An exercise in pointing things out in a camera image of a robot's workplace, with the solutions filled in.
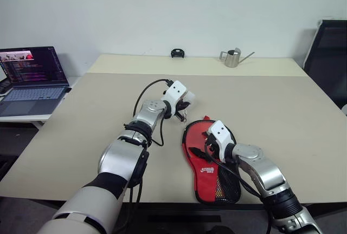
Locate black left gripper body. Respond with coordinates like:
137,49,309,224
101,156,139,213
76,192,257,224
173,99,191,122

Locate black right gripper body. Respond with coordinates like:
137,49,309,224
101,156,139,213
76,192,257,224
203,133,221,163

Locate black red paddle case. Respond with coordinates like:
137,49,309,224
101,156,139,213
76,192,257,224
181,109,242,205

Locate small black clip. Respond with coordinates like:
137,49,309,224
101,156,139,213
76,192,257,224
170,48,186,59

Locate steel watering can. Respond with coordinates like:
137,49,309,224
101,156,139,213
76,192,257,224
219,47,256,68

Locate black office chair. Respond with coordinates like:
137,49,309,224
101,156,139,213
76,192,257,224
302,19,347,110

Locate open dark laptop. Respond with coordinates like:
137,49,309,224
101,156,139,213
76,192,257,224
0,45,70,118

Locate small black desk device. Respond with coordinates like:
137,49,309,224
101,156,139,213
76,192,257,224
0,78,13,95

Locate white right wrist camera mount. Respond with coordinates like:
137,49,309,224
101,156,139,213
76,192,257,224
207,120,237,162

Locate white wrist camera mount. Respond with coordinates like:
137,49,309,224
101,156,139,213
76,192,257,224
162,80,196,119
207,120,237,162

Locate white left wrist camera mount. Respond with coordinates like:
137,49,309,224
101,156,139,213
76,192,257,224
162,80,196,119

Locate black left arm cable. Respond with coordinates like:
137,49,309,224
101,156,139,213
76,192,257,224
127,78,174,210

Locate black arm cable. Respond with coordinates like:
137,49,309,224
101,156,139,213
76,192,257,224
127,78,174,210
204,136,273,234

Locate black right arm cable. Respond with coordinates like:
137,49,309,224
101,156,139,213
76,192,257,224
204,136,273,234

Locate black table frame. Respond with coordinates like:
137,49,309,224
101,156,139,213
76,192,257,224
119,203,347,219

